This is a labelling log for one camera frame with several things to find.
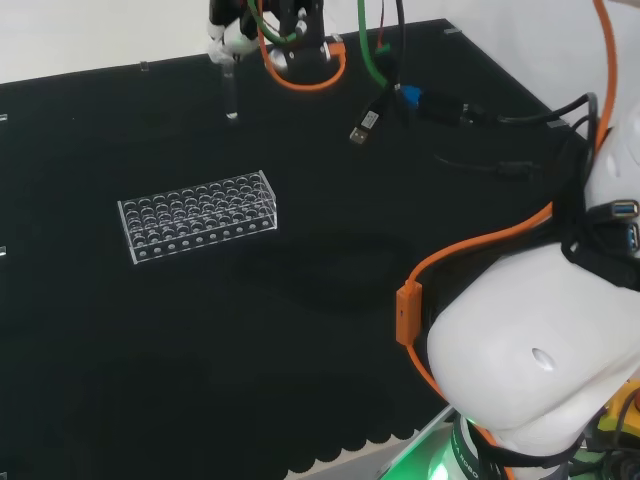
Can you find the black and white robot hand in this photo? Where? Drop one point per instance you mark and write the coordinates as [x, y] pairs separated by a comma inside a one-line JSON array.
[[235, 37]]

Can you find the clear glass test tube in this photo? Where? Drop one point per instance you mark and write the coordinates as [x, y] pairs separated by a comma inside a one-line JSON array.
[[230, 92]]

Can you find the clear plastic test tube rack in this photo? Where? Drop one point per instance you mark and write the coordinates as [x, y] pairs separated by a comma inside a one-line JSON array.
[[200, 215]]

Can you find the blue connector plug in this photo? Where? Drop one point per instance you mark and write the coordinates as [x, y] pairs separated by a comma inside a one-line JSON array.
[[411, 96]]

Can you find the black bench cloth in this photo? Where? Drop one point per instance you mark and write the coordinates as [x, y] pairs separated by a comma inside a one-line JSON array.
[[200, 350]]

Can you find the black USB hub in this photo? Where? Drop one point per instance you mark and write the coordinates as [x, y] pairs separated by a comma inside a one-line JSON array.
[[617, 220]]

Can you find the yellow stop button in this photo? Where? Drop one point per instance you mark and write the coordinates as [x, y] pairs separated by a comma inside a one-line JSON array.
[[625, 415]]

